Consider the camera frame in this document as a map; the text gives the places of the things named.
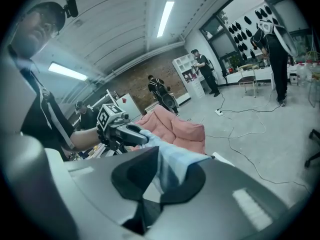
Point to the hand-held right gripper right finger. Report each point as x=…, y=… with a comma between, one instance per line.
x=225, y=204

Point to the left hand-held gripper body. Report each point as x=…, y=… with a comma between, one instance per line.
x=110, y=119

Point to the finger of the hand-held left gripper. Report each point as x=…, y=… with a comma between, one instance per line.
x=132, y=135

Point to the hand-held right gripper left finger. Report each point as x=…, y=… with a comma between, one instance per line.
x=100, y=184

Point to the blue checkered shorts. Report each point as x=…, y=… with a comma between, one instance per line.
x=172, y=159

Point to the person's left forearm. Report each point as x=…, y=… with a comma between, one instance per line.
x=83, y=139

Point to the red paper tag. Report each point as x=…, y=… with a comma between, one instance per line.
x=124, y=100

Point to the grey fridge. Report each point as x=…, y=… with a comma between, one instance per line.
x=130, y=106

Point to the orange fruit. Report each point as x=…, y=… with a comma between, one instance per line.
x=95, y=147

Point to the pink cushioned armchair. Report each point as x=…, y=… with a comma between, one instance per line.
x=180, y=131

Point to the ceiling light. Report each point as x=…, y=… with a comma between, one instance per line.
x=165, y=19
x=67, y=71

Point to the person's torso in black shirt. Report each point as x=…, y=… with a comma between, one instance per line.
x=42, y=119

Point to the white drawer cabinet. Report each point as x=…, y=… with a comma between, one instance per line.
x=197, y=89

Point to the white cubby shelf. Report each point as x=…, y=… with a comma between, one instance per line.
x=183, y=64

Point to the white power strip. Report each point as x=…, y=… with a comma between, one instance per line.
x=218, y=112

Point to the black office chair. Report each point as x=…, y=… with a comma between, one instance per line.
x=313, y=146

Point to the person's head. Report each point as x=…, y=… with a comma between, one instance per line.
x=35, y=36

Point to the person's black cap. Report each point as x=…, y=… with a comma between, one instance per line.
x=47, y=10

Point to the wooden chair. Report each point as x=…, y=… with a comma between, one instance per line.
x=247, y=80

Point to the white counter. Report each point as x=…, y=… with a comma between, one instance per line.
x=262, y=75

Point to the group of black caps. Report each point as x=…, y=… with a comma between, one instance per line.
x=240, y=34

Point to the black head camera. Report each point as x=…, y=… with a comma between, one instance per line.
x=71, y=6

